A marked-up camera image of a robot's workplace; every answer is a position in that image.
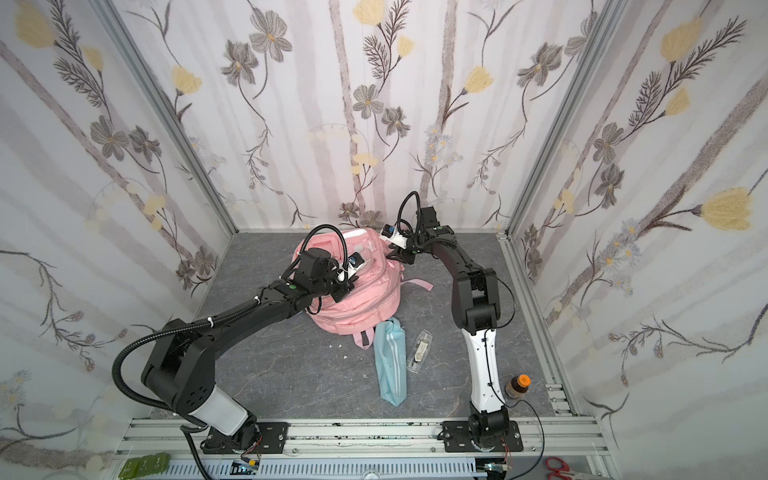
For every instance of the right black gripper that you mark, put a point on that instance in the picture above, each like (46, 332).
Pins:
(405, 253)

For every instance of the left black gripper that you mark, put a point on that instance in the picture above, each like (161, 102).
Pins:
(346, 287)

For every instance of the pink backpack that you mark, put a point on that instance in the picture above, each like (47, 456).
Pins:
(375, 279)

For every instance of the teal pencil case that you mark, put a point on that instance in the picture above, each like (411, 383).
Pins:
(390, 361)

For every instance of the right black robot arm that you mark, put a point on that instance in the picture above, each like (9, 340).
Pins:
(475, 308)

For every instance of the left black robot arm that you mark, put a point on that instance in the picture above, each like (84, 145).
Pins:
(180, 372)

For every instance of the clear plastic case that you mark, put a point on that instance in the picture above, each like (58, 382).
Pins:
(419, 351)

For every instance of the brown bottle orange cap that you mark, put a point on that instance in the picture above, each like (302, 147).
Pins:
(518, 386)

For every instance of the red scissors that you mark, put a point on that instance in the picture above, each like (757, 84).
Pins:
(558, 469)

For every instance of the green circuit board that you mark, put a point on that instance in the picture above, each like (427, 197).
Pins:
(135, 468)

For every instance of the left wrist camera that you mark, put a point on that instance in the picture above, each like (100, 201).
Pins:
(355, 263)

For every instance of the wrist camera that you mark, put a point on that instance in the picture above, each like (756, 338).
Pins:
(355, 263)
(392, 236)

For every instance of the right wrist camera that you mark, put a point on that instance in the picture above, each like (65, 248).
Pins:
(392, 236)

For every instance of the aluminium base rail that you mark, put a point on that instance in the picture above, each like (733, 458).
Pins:
(577, 440)

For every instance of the white cable duct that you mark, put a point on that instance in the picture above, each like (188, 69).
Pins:
(377, 468)

